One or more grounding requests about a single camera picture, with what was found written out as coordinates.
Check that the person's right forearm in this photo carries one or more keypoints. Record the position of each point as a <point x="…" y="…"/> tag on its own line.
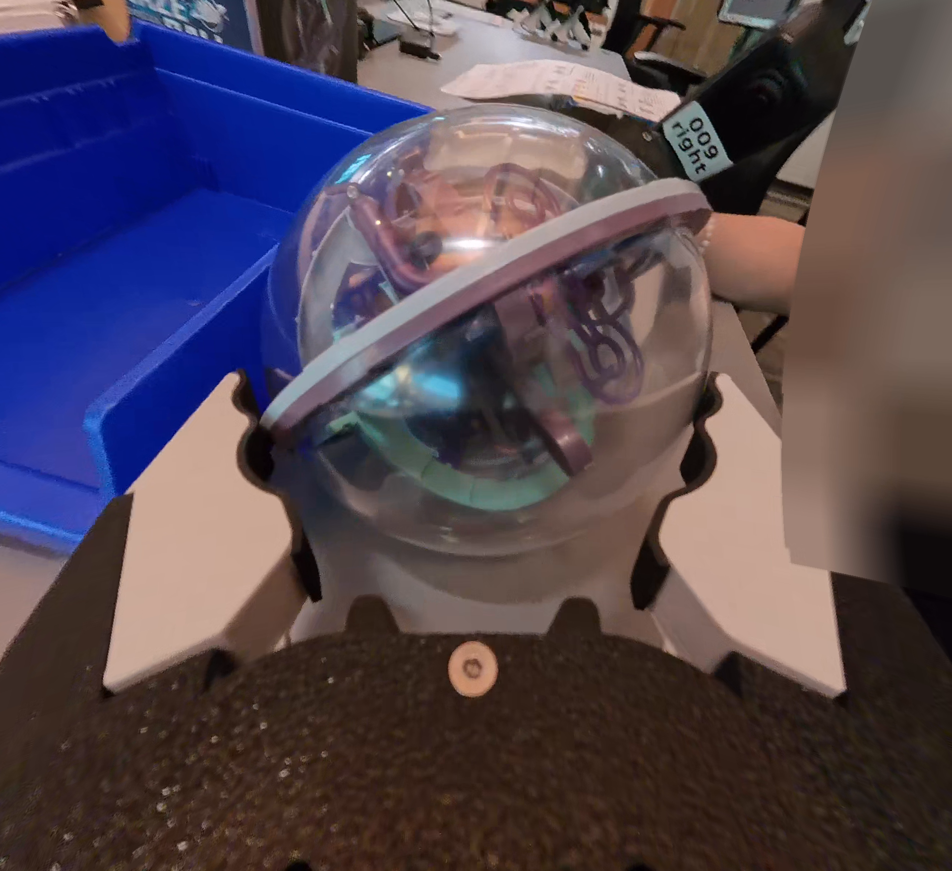
<point x="758" y="261"/>

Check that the blue plastic bin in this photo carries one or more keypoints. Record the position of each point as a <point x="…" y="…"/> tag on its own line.
<point x="149" y="253"/>

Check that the small black adapter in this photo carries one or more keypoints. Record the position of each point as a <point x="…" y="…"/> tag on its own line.
<point x="420" y="45"/>

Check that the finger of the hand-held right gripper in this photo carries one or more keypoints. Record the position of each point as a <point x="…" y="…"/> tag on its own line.
<point x="595" y="108"/>

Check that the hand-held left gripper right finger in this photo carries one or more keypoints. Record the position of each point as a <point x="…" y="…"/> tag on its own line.
<point x="736" y="566"/>

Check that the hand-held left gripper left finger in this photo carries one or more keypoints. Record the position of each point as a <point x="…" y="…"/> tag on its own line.
<point x="197" y="566"/>

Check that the clear plastic maze ball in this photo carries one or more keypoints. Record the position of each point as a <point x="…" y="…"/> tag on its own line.
<point x="483" y="328"/>

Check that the white paper sheet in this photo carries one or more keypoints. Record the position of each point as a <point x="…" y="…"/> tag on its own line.
<point x="535" y="82"/>

